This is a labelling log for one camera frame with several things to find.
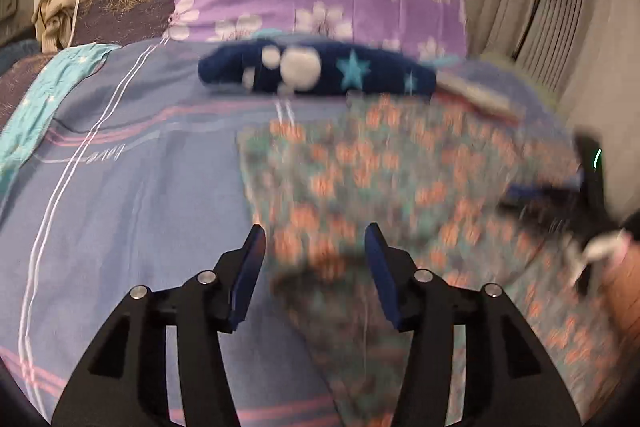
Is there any blue striped bed sheet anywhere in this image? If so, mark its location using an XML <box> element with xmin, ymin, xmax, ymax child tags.
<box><xmin>0</xmin><ymin>38</ymin><xmax>583</xmax><ymax>427</ymax></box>

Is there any navy star-patterned cloth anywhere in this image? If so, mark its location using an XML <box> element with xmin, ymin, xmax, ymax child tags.
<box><xmin>197</xmin><ymin>38</ymin><xmax>438</xmax><ymax>98</ymax></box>

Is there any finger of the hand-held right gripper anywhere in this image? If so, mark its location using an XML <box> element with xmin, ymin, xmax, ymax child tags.
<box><xmin>500</xmin><ymin>179</ymin><xmax>586</xmax><ymax>214</ymax></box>

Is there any green floral garment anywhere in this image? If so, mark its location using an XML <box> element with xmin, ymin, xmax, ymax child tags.
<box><xmin>237</xmin><ymin>94</ymin><xmax>626</xmax><ymax>427</ymax></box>

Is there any person's right hand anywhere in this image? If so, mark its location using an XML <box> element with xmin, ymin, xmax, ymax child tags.
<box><xmin>570</xmin><ymin>229</ymin><xmax>632</xmax><ymax>295</ymax></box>

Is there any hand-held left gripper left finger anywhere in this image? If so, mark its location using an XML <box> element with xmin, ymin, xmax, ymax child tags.
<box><xmin>52</xmin><ymin>224</ymin><xmax>267</xmax><ymax>427</ymax></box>

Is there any person's right forearm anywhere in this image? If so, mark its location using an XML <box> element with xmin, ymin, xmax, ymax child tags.
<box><xmin>597</xmin><ymin>247</ymin><xmax>640</xmax><ymax>358</ymax></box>

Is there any teal cloth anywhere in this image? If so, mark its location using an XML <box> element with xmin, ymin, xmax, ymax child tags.
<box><xmin>0</xmin><ymin>43</ymin><xmax>121</xmax><ymax>198</ymax></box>

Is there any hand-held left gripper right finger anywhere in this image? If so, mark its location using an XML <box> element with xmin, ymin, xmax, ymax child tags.
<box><xmin>364</xmin><ymin>222</ymin><xmax>583</xmax><ymax>427</ymax></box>

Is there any black wall cable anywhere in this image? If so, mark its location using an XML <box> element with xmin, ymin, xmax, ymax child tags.
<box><xmin>510</xmin><ymin>0</ymin><xmax>566</xmax><ymax>64</ymax></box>

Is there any beige crumpled cloth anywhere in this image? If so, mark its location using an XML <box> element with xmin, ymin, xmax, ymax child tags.
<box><xmin>32</xmin><ymin>0</ymin><xmax>87</xmax><ymax>52</ymax></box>

